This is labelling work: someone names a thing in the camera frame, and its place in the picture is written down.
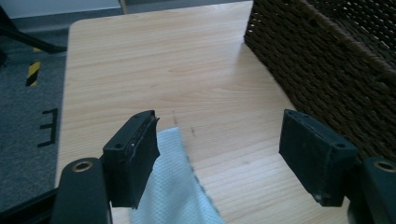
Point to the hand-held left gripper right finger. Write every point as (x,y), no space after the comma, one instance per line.
(317,155)

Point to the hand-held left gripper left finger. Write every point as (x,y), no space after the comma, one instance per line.
(130,161)

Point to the light blue cloth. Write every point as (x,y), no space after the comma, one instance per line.
(174,186)

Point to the brown wicker basket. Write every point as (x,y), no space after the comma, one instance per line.
(311,62)

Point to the black tape floor marking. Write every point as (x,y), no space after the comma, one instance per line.
(55,124)

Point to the yellow black striped tape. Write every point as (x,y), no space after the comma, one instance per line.
(33,70)

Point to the black metal stand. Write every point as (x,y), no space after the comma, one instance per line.
(31,42)

